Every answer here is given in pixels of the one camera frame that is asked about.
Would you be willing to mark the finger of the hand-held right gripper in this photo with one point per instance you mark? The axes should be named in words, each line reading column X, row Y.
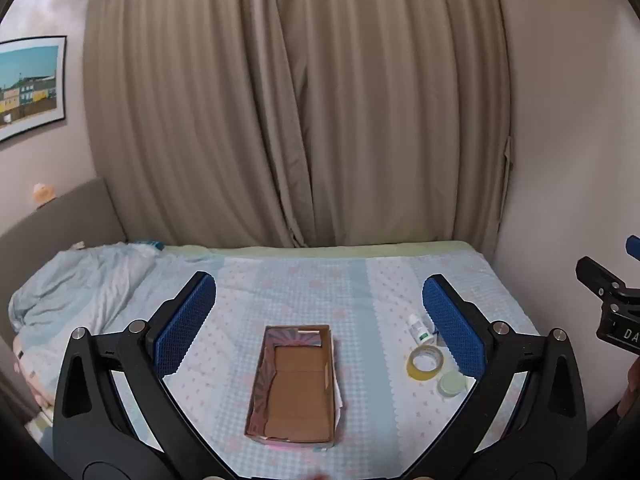
column 633, row 249
column 597, row 275

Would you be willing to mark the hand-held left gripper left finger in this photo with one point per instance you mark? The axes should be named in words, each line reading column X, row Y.
column 185, row 327

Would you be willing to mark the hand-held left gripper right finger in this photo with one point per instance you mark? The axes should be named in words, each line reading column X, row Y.
column 454, row 332

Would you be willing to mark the person's right hand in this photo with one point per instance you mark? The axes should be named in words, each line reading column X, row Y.
column 631, row 385

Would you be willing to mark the white dropper bottle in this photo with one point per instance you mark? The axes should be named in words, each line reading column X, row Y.
column 419, row 329

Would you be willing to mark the green jar with white lid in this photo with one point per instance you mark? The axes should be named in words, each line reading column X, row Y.
column 452, row 385

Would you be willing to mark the yellow tape roll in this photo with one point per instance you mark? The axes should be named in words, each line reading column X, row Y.
column 414, row 367

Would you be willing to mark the small blue object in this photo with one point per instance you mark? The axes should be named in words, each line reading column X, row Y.
column 152, row 245

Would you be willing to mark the crumpled light blue blanket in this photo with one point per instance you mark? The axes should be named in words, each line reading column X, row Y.
column 85, row 285

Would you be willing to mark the printed cardboard box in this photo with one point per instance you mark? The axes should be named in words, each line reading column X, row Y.
column 300, row 390

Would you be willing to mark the checked floral bed sheet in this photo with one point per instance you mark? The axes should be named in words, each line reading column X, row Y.
column 320, row 290

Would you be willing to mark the grey padded headboard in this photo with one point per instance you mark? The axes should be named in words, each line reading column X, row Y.
column 65, row 225

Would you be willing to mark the pale pink pillow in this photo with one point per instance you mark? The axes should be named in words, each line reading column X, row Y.
column 30, row 385

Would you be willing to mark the small orange toy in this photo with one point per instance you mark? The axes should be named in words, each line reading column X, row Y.
column 44, row 194

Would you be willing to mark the beige curtain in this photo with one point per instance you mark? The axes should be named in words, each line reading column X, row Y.
column 300, row 110

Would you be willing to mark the framed wall poster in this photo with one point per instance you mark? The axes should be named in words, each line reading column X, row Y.
column 30, row 87

